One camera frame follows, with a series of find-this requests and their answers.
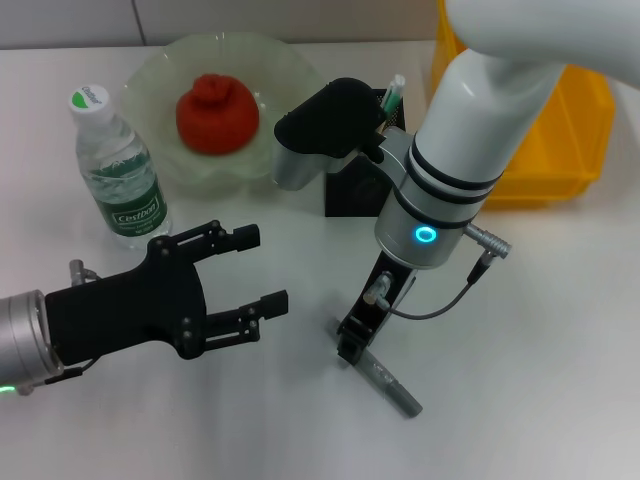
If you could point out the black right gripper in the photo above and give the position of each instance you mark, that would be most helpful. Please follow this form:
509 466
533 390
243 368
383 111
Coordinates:
377 305

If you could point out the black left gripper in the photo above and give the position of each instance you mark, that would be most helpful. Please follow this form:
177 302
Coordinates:
130 310

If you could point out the grey pen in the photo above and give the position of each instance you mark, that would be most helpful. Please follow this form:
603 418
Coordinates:
395 390

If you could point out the red-orange knitted orange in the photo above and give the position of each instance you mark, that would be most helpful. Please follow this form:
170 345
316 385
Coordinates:
217 120

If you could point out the clear green-label water bottle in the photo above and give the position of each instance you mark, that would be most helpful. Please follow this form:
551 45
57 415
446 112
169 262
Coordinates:
130 200

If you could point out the green utility knife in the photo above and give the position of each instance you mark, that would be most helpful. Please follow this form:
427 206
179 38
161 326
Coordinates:
393 92

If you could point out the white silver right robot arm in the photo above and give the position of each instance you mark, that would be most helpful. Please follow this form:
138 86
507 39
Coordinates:
470 140

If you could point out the black mesh pen holder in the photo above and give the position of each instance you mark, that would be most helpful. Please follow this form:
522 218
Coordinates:
350 195

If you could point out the green glass fruit plate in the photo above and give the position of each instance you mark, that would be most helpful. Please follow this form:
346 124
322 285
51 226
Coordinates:
160 75

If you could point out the yellow plastic bin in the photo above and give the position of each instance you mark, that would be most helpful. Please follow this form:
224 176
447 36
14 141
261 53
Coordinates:
570 150

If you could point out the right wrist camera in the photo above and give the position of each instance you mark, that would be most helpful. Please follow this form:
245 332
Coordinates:
325 130

